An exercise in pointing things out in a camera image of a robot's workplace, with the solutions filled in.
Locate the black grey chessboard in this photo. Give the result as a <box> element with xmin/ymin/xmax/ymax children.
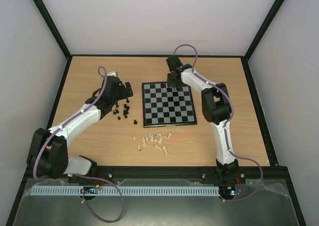
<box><xmin>142</xmin><ymin>82</ymin><xmax>197</xmax><ymax>128</ymax></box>

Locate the light blue cable duct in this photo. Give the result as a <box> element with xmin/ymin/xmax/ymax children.
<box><xmin>30</xmin><ymin>186</ymin><xmax>220</xmax><ymax>197</ymax></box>

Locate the black aluminium frame rail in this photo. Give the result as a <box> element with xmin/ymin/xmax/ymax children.
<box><xmin>88</xmin><ymin>166</ymin><xmax>290</xmax><ymax>182</ymax></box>

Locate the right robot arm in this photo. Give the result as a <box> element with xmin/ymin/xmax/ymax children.
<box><xmin>166</xmin><ymin>55</ymin><xmax>239</xmax><ymax>183</ymax></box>

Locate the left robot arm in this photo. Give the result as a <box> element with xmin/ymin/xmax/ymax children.
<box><xmin>26</xmin><ymin>72</ymin><xmax>133</xmax><ymax>179</ymax></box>

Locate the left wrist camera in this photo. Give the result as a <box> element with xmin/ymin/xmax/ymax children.
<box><xmin>107</xmin><ymin>71</ymin><xmax>118</xmax><ymax>77</ymax></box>

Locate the clear plastic sheet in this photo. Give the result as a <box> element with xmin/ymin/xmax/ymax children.
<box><xmin>242</xmin><ymin>179</ymin><xmax>291</xmax><ymax>200</ymax></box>

